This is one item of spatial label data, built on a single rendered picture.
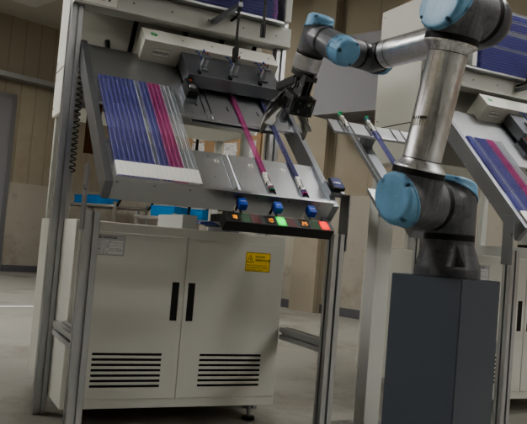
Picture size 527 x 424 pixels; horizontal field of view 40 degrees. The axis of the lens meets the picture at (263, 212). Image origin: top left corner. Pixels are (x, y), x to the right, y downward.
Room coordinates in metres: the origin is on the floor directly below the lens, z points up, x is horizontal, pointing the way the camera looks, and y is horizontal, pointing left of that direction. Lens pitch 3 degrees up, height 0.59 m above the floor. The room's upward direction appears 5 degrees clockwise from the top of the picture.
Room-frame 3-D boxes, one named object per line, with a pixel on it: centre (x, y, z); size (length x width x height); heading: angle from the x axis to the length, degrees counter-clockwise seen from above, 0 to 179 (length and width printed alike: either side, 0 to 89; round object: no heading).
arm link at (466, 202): (1.67, -0.43, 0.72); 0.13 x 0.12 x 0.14; 126
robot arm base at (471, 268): (1.67, -0.44, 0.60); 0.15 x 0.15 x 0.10
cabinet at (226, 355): (2.56, 0.37, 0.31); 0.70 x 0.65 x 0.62; 116
